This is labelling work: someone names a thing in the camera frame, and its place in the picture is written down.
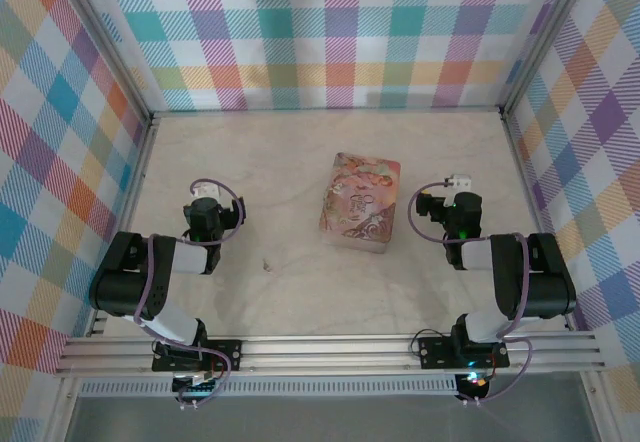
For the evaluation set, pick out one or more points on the aluminium floor edge rail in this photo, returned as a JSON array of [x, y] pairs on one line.
[[325, 111], [530, 202], [127, 222]]

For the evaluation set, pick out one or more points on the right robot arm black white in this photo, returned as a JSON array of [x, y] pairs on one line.
[[545, 282]]

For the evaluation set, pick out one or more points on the black orange power connector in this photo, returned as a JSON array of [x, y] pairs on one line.
[[475, 387]]

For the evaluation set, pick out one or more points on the pink decorated tin box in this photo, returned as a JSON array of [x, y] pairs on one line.
[[361, 202]]

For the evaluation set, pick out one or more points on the aluminium corner frame post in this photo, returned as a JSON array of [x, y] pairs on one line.
[[545, 37], [105, 42]]

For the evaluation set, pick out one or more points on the long aluminium base rail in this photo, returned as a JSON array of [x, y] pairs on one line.
[[325, 352]]

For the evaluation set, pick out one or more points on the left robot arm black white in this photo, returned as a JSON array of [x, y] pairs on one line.
[[120, 282]]

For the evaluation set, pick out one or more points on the small green circuit board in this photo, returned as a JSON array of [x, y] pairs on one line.
[[197, 387]]

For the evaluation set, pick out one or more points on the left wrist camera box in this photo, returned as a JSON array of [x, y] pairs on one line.
[[206, 191]]

